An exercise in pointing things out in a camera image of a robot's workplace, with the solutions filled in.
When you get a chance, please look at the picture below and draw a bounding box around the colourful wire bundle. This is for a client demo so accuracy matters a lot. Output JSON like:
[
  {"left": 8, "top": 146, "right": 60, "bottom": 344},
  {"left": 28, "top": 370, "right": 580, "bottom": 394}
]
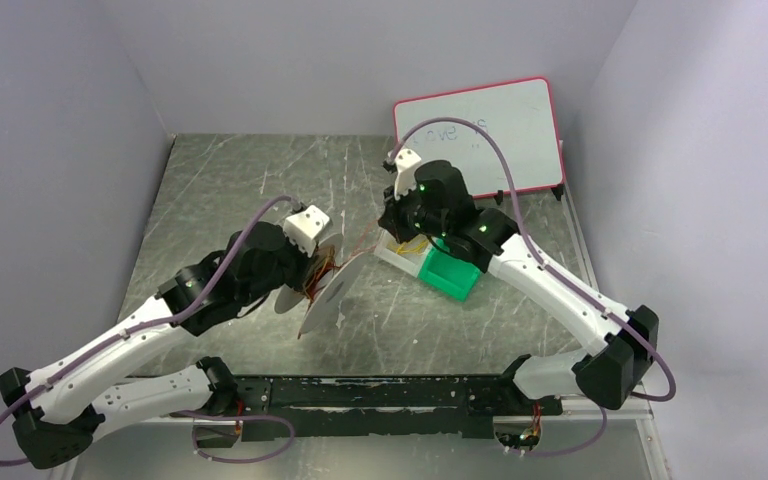
[{"left": 390, "top": 237, "right": 433, "bottom": 258}]

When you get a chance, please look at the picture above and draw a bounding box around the white plastic bin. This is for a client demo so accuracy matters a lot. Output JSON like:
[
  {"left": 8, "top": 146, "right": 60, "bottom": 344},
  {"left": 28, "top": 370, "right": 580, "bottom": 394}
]
[{"left": 374, "top": 231, "right": 431, "bottom": 277}]

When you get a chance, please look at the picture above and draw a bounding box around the green plastic bin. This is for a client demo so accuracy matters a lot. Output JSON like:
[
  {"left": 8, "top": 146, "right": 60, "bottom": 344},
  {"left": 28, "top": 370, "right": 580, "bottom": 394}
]
[{"left": 418, "top": 248, "right": 482, "bottom": 302}]

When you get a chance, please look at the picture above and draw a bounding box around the wires wound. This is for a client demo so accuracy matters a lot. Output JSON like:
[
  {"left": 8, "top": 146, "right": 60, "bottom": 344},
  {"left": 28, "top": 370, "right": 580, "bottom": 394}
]
[{"left": 302, "top": 246, "right": 342, "bottom": 303}]

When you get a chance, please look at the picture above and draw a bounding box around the white filament spool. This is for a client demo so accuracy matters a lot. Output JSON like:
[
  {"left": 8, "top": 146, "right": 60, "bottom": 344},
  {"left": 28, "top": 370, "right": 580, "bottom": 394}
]
[{"left": 274, "top": 233, "right": 370, "bottom": 338}]

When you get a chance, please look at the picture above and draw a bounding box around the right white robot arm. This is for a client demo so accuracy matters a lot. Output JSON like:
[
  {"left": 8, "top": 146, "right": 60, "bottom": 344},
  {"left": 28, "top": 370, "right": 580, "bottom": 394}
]
[{"left": 378, "top": 158, "right": 659, "bottom": 410}]

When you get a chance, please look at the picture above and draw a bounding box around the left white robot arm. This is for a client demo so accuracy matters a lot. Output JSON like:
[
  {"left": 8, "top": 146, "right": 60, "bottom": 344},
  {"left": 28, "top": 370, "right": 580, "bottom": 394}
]
[{"left": 0, "top": 213, "right": 330, "bottom": 470}]

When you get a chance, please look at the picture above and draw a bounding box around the red framed whiteboard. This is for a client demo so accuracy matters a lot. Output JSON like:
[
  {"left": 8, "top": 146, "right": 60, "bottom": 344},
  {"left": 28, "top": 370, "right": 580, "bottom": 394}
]
[{"left": 393, "top": 77, "right": 565, "bottom": 198}]

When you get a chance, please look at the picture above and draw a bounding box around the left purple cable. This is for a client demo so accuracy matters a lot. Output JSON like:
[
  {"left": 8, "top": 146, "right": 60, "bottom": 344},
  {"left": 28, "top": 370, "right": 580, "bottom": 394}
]
[{"left": 0, "top": 194, "right": 302, "bottom": 466}]

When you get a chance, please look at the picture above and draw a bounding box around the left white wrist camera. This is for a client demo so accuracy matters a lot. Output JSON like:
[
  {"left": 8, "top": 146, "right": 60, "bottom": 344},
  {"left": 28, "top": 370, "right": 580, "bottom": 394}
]
[{"left": 282, "top": 205, "right": 331, "bottom": 257}]

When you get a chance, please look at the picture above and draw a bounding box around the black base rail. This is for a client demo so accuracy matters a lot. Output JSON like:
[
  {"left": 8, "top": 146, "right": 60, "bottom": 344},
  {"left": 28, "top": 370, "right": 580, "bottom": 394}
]
[{"left": 200, "top": 374, "right": 562, "bottom": 442}]

